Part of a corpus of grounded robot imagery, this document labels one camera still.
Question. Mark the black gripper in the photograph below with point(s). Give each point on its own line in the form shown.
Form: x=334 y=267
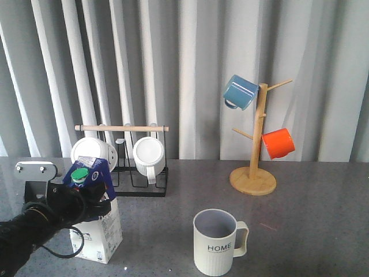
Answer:
x=73 y=205

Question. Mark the grey white curtain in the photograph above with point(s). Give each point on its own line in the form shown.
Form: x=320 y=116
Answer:
x=140 y=63

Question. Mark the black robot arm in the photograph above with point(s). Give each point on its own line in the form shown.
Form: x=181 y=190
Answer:
x=26 y=233

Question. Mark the blue white milk carton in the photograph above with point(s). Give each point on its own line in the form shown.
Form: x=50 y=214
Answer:
x=103 y=235

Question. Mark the blue enamel mug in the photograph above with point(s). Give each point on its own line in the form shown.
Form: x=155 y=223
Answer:
x=239 y=93

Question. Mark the white mug left on rack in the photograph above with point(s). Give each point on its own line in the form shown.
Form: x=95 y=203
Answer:
x=96 y=148

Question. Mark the white ribbed mug on rack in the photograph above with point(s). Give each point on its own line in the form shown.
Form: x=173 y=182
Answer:
x=149 y=157

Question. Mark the cream HOME mug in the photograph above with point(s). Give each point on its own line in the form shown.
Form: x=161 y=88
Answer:
x=218 y=239

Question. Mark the wooden mug tree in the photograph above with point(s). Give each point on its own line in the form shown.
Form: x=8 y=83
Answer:
x=251 y=179

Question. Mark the black wire mug rack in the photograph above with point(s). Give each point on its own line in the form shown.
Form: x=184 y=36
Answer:
x=127 y=180

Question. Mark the grey camera on gripper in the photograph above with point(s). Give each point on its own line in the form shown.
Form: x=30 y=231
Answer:
x=36 y=176

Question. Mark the orange enamel mug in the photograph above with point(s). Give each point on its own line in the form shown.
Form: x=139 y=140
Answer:
x=278 y=143

